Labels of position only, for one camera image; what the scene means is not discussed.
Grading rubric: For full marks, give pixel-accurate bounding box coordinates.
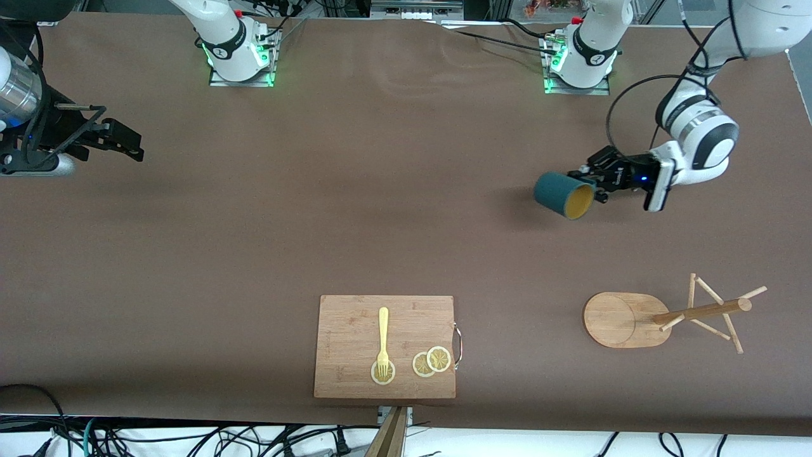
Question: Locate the teal mug yellow inside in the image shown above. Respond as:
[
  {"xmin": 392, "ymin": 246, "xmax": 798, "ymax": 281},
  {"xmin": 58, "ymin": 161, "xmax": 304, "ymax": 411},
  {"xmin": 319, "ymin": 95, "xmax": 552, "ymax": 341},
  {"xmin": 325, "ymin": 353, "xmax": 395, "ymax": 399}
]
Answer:
[{"xmin": 532, "ymin": 171, "xmax": 598, "ymax": 222}]

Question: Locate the wooden mug rack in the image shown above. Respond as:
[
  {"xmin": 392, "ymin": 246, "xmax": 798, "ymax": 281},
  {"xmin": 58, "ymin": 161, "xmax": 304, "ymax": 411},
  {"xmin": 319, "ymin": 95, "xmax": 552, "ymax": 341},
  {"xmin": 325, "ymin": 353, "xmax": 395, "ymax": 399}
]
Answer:
[{"xmin": 582, "ymin": 272, "xmax": 769, "ymax": 355}]

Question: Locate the grey power strip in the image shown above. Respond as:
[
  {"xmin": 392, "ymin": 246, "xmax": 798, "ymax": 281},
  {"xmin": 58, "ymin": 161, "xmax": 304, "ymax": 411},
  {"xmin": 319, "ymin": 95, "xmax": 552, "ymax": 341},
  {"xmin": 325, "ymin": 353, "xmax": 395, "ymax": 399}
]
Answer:
[{"xmin": 370, "ymin": 0, "xmax": 464, "ymax": 20}]

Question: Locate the yellow plastic fork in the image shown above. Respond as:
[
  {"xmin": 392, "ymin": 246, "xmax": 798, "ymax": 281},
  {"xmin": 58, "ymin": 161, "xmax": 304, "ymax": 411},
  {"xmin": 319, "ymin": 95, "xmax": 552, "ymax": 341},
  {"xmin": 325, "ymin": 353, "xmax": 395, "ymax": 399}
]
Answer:
[{"xmin": 377, "ymin": 307, "xmax": 391, "ymax": 379}]

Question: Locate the wooden cutting board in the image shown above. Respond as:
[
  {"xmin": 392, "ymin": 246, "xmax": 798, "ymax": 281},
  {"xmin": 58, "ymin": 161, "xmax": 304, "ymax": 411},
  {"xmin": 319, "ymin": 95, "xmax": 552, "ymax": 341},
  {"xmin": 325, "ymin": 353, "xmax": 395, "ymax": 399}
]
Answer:
[{"xmin": 313, "ymin": 295, "xmax": 464, "ymax": 401}]

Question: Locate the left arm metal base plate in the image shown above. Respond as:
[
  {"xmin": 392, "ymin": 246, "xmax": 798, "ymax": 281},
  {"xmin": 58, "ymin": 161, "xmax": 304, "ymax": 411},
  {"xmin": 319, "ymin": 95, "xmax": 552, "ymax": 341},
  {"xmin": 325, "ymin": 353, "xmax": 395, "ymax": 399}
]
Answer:
[{"xmin": 541, "ymin": 33, "xmax": 612, "ymax": 96}]

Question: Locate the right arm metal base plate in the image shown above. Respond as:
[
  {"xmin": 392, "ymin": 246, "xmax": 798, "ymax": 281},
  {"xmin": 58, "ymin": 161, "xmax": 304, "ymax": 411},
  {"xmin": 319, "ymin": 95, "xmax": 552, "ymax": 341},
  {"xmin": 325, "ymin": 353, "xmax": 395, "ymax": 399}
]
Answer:
[{"xmin": 208, "ymin": 27, "xmax": 278, "ymax": 88}]

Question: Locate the thick black cable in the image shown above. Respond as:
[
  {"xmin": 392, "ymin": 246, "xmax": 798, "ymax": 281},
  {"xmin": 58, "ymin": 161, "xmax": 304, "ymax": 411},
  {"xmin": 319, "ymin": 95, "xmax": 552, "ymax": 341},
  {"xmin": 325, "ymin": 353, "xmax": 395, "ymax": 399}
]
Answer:
[{"xmin": 0, "ymin": 383, "xmax": 65, "ymax": 440}]

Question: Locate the metal bracket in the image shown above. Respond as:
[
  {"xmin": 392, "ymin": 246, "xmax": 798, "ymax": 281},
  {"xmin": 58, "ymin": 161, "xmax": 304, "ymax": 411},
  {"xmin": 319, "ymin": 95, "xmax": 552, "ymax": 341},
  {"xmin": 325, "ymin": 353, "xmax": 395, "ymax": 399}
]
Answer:
[{"xmin": 377, "ymin": 406, "xmax": 414, "ymax": 427}]

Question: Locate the wooden post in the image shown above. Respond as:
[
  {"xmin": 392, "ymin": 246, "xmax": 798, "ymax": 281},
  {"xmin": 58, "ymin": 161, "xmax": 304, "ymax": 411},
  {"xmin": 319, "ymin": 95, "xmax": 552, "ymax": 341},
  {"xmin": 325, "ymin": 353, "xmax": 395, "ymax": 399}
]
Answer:
[{"xmin": 365, "ymin": 406, "xmax": 408, "ymax": 457}]

